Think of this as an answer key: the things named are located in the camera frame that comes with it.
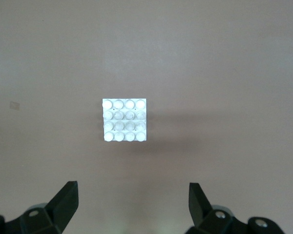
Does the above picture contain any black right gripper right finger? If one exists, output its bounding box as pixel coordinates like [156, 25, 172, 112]
[185, 182, 284, 234]

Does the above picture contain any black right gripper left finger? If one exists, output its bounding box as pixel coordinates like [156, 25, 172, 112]
[0, 181, 79, 234]

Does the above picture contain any white studded base plate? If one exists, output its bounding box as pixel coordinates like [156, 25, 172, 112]
[102, 98, 147, 142]

